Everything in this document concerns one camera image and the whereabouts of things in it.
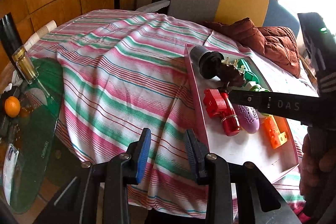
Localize orange linked cube blocks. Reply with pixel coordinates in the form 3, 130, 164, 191
261, 116, 288, 149

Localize purple patterned oval case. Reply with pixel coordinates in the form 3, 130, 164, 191
233, 104, 260, 134

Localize green plug-in device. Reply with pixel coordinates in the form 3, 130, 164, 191
245, 81, 269, 92

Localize teal flanged plastic spool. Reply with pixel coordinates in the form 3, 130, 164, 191
237, 59, 260, 84

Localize red cylinder toy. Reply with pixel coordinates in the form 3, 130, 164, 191
221, 93, 240, 136

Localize brown massage brush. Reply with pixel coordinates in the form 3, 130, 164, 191
217, 59, 246, 88

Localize red block toy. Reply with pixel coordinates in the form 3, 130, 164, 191
203, 89, 227, 118

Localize grey black cylinder container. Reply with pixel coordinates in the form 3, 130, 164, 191
190, 46, 224, 80

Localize person's right hand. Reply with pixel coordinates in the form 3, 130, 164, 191
299, 131, 336, 204

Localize rust brown quilt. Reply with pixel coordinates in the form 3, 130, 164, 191
203, 18, 301, 78

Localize pink edged tray box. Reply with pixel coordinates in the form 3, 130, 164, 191
185, 44, 299, 182

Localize green glass side table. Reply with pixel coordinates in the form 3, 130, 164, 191
1, 58, 64, 214

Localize orange fruit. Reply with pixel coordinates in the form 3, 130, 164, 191
5, 96, 21, 118

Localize striped bed sheet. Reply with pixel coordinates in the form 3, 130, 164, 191
29, 10, 316, 218

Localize multicolour padded headboard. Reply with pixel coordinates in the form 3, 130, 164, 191
167, 0, 299, 36

